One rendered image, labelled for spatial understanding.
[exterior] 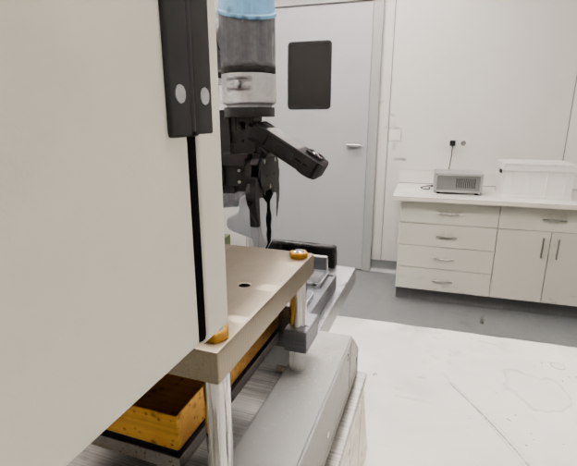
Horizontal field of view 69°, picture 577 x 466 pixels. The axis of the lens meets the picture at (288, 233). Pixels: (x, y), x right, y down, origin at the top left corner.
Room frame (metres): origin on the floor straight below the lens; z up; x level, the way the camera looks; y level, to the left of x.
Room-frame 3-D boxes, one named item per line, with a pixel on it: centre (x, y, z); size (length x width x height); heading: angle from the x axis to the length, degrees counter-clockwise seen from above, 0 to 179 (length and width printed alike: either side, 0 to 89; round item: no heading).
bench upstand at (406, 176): (3.09, -1.47, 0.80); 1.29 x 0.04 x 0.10; 73
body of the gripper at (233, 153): (0.62, 0.06, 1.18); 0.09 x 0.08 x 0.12; 70
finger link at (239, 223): (0.60, 0.06, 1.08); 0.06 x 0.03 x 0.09; 70
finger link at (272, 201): (0.64, 0.05, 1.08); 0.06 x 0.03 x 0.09; 70
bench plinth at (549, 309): (2.85, -1.40, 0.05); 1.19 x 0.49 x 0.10; 73
